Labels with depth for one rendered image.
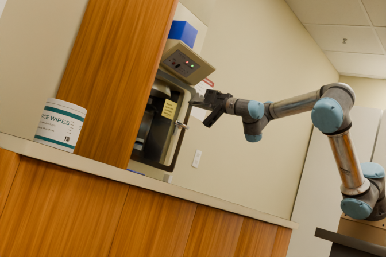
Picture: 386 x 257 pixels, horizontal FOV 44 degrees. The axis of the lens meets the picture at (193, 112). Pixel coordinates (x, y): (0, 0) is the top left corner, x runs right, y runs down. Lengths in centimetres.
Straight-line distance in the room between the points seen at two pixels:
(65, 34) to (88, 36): 11
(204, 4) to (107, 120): 75
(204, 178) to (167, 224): 152
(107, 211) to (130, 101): 52
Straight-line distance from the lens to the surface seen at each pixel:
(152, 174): 215
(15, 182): 132
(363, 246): 211
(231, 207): 219
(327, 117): 180
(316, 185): 486
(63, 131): 154
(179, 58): 206
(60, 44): 225
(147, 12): 204
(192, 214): 198
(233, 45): 342
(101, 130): 196
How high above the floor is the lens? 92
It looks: 9 degrees up
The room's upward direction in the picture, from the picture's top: 16 degrees clockwise
